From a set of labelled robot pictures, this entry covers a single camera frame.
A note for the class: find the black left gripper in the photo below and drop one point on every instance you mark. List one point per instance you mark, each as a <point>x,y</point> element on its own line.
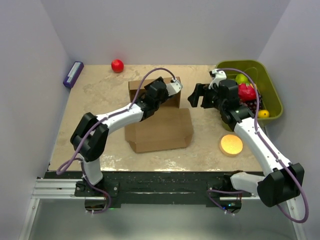
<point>165,96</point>

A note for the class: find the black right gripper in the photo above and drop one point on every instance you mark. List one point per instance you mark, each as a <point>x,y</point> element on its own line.
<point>201,90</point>

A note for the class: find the brown cardboard box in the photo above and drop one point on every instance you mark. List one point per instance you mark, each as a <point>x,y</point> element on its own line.
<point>169,128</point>

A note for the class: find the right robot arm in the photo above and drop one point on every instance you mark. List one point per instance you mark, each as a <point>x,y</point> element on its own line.
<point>281,179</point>

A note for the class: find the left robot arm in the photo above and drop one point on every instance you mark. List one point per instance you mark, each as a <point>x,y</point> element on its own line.
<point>90,136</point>

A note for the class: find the purple rectangular box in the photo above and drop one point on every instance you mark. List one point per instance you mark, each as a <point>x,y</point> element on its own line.
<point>73,74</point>

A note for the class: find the green lime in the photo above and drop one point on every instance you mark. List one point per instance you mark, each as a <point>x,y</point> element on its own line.
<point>241,79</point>

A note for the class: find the red apple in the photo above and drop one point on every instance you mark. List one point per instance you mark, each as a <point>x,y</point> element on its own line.
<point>117,66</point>

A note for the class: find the purple grape bunch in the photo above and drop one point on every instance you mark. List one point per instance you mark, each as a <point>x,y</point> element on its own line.
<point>252,104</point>

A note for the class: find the round yellow biscuit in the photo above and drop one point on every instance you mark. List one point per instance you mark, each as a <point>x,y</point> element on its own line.
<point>231,145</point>

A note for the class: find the green plastic bin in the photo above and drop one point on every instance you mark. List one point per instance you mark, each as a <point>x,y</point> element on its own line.
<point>259,74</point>

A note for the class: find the yellow mango lower right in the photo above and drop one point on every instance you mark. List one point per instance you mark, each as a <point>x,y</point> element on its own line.
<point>263,113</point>

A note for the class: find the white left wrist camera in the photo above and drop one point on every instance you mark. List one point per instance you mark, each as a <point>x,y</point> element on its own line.
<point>174,87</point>

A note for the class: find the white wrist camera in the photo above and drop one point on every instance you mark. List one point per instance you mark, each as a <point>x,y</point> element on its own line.
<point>174,87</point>
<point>217,75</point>

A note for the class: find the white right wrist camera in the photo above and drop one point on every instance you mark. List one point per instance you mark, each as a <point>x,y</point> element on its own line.
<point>217,75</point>

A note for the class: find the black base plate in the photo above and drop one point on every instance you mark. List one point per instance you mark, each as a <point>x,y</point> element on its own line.
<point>118,188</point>

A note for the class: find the aluminium rail frame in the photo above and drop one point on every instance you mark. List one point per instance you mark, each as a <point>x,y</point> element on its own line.
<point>56,214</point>

